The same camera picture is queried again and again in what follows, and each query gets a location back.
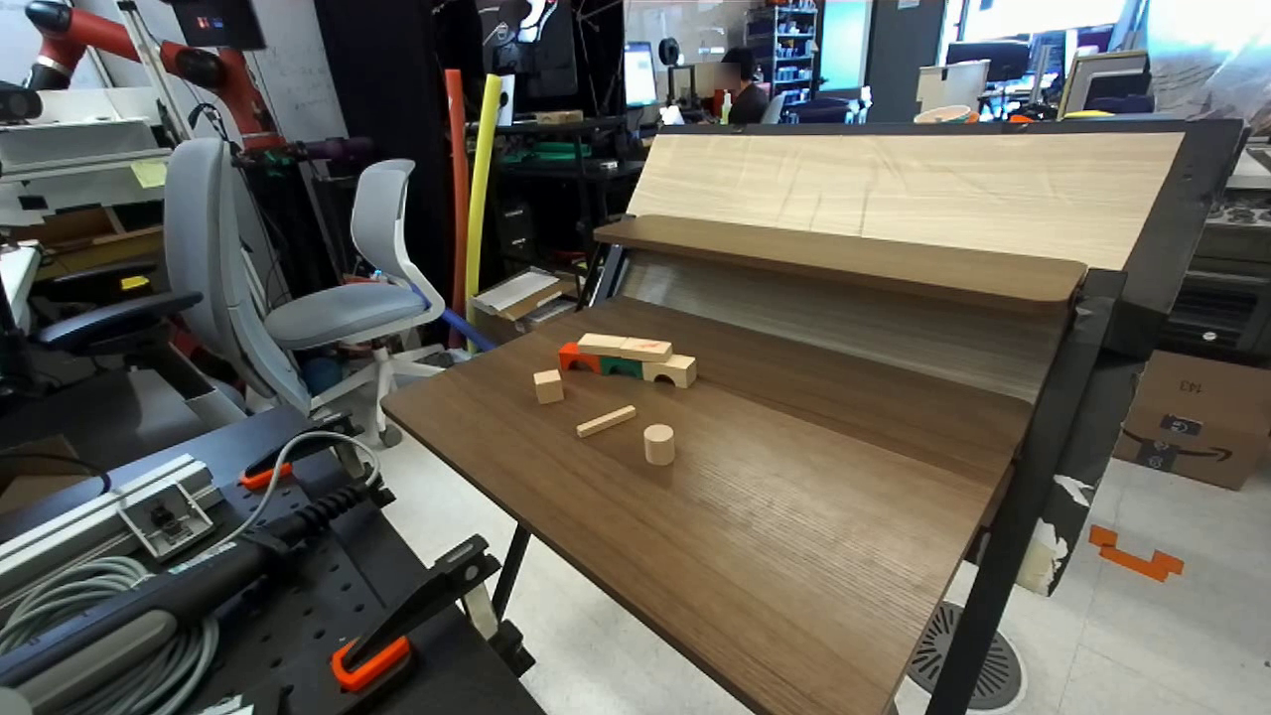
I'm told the long natural wooden block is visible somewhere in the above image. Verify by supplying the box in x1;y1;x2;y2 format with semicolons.
574;329;673;366

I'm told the natural wooden arch block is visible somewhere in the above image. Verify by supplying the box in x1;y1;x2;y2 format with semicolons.
639;350;704;394

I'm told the thin natural wooden stick block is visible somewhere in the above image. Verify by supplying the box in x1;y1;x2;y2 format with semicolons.
573;401;639;443

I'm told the natural wooden cylinder block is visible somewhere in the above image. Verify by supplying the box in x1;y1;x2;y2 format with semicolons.
639;422;684;469

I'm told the stack of flat boards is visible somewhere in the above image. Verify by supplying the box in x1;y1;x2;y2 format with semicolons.
471;263;589;350

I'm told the black background storage shelf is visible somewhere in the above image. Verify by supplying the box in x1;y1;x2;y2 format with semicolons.
500;117;650;291

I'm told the light wooden panel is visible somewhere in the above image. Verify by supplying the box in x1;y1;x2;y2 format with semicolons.
593;213;1090;310

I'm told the yellow pole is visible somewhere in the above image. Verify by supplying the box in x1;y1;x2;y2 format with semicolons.
459;73;513;322

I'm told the orange pole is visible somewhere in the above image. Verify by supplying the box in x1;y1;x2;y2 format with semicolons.
440;63;471;316

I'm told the seated person in dark top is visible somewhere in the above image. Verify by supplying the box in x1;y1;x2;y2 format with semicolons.
710;46;779;132

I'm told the white-back grey office chair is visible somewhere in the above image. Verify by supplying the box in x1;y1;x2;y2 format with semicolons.
260;154;451;450

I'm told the light wood desk back panel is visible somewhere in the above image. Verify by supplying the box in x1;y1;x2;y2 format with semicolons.
620;129;1188;410

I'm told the orange black bar clamp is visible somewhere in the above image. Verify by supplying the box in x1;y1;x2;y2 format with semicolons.
327;533;505;701
234;453;303;497

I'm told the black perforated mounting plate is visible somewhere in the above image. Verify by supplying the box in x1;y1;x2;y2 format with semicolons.
0;394;548;715

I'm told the grey high-back office chair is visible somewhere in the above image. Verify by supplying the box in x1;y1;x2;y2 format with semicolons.
37;134;323;422

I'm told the round metal floor grate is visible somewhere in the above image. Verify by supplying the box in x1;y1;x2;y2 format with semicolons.
906;599;1030;715

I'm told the brown cardboard box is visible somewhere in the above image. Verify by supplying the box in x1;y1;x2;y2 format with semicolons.
1106;348;1271;493

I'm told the black ribbed power cord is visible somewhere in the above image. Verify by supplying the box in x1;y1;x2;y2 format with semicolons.
0;469;402;690

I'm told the black metal desk frame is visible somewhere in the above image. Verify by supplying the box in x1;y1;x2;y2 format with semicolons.
578;117;1256;715

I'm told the aluminium extrusion rail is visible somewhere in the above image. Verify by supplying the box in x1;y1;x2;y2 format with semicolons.
0;450;223;593

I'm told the grey coiled cable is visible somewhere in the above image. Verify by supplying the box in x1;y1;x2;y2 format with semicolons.
0;428;389;715

